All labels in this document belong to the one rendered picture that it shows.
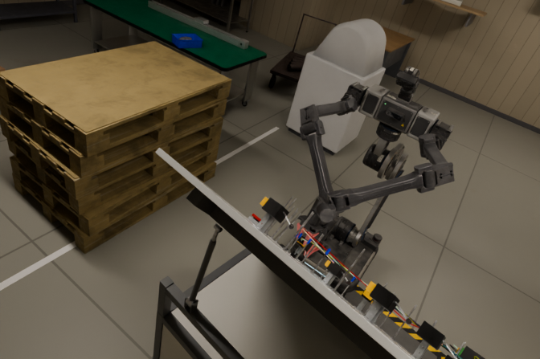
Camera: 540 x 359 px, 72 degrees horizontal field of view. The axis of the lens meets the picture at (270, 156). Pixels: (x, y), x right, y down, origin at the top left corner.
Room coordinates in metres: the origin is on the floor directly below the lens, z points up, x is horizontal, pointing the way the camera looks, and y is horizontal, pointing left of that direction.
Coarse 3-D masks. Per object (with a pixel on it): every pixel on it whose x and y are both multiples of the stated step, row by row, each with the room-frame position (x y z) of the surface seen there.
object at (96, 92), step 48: (144, 48) 2.94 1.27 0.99; (0, 96) 1.96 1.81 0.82; (48, 96) 1.86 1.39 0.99; (96, 96) 2.01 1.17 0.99; (144, 96) 2.17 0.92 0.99; (192, 96) 2.39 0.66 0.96; (48, 144) 1.80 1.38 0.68; (96, 144) 1.67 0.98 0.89; (144, 144) 2.06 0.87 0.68; (192, 144) 2.44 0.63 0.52; (48, 192) 1.76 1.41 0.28; (96, 192) 1.74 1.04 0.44; (144, 192) 2.11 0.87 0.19; (96, 240) 1.65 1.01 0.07
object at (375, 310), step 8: (376, 288) 0.64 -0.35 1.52; (384, 288) 0.64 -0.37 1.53; (376, 296) 0.63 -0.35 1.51; (384, 296) 0.62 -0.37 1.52; (392, 296) 0.62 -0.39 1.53; (376, 304) 0.61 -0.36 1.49; (384, 304) 0.60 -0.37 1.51; (392, 304) 0.61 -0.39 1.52; (368, 312) 0.60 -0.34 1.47; (376, 312) 0.60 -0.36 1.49; (368, 320) 0.58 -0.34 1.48; (408, 320) 0.57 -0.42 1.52
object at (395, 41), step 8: (392, 32) 7.08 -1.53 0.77; (392, 40) 6.50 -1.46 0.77; (400, 40) 6.65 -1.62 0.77; (408, 40) 6.81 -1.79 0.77; (392, 48) 6.00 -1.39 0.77; (400, 48) 6.66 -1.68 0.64; (408, 48) 7.04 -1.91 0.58; (384, 56) 5.88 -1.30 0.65; (392, 56) 6.36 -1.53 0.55; (400, 56) 6.91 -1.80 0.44; (384, 64) 6.09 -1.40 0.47; (392, 64) 6.59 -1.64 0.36; (400, 64) 7.03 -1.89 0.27; (384, 72) 7.13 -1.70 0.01; (392, 72) 7.07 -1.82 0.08
